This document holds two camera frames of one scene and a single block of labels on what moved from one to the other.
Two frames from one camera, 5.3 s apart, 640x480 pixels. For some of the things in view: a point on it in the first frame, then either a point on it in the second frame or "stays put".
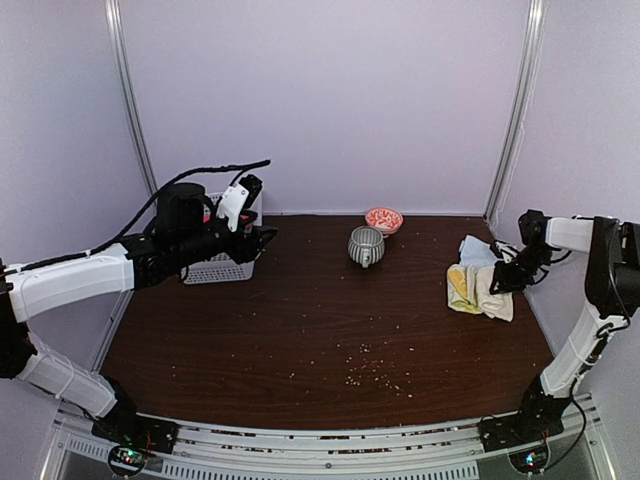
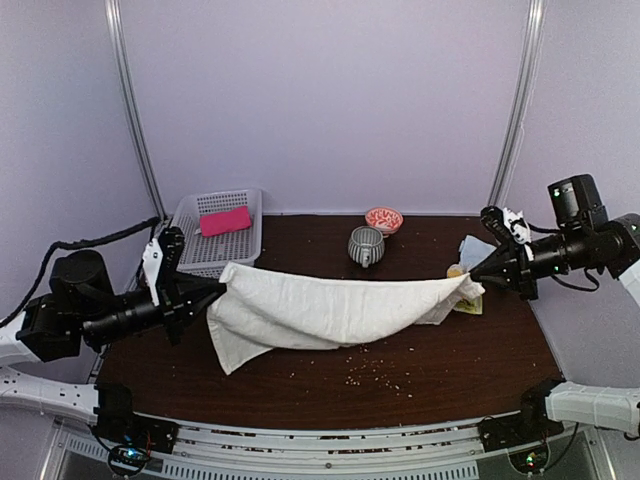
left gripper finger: (265, 235) -> (192, 316)
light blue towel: (475, 252) stays put
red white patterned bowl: (387, 219) stays put
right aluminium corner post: (519, 105) stays put
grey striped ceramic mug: (366, 245) stays put
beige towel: (498, 305) -> (259, 313)
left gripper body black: (243, 249) -> (172, 308)
